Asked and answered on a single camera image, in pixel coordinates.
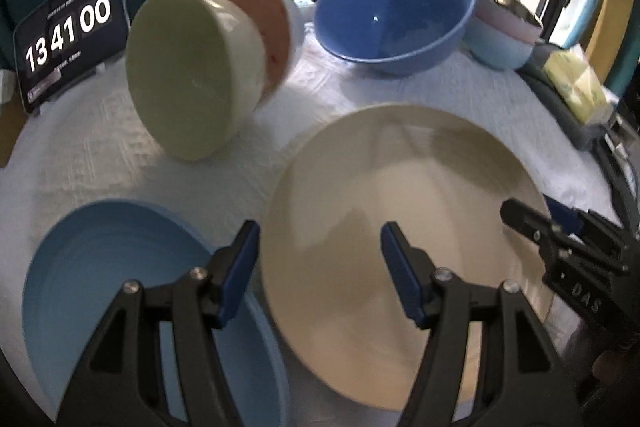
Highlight pale green bowl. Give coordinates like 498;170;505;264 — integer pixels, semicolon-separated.
126;0;267;161

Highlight person's right hand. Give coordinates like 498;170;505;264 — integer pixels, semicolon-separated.
592;347;639;387

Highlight beige round plate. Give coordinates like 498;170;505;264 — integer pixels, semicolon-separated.
259;104;552;411

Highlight large dark blue bowl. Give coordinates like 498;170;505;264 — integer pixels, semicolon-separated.
314;0;476;76

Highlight tablet showing clock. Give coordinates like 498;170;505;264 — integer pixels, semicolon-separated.
13;0;130;115

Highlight yellow tissue pack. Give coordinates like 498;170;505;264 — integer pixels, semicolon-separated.
542;49;613;126

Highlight white textured tablecloth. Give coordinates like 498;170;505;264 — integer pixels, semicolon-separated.
0;3;622;427

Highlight dark grey folded cloth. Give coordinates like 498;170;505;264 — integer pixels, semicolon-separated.
516;42;610;150

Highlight pink strawberry ceramic bowl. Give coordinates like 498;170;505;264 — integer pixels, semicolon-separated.
228;0;305;101

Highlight light blue plate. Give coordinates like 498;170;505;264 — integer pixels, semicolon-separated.
22;199;290;426

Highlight light blue small bowl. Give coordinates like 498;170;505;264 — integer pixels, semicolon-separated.
464;17;534;70

